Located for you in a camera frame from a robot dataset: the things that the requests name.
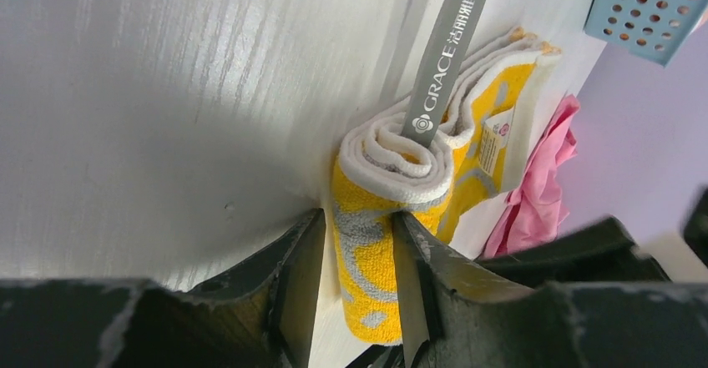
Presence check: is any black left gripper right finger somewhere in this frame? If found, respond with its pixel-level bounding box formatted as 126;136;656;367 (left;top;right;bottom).
392;213;707;367

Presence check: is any yellow towel with grey pattern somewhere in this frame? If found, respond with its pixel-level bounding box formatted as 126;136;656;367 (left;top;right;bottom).
331;0;561;345

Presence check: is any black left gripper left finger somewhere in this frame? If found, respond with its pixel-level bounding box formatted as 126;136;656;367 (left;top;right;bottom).
1;209;326;367

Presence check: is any blue perforated plastic basket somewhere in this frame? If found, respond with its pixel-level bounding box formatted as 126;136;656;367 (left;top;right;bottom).
584;0;707;67

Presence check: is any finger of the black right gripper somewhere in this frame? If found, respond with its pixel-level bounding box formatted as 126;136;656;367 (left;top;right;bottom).
476;217;670;288

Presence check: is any crumpled pink cloth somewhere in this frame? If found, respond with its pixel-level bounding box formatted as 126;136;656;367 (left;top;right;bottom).
482;95;580;259

